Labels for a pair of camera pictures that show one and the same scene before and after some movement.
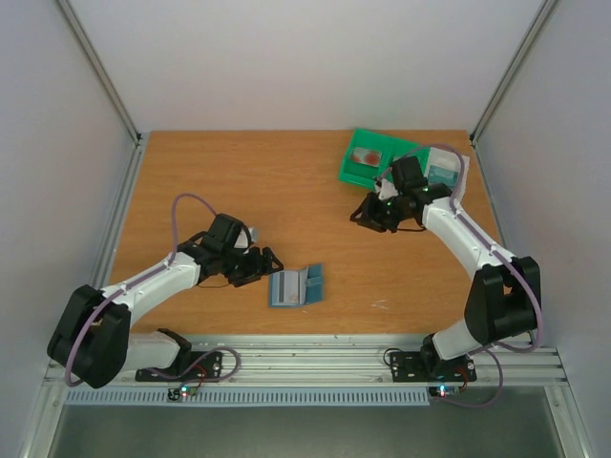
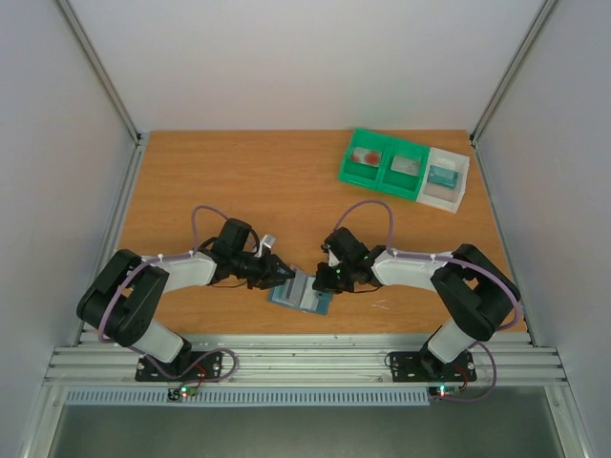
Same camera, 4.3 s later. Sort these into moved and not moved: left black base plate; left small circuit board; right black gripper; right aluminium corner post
Moved: right black gripper
Not moved: left small circuit board; left black base plate; right aluminium corner post
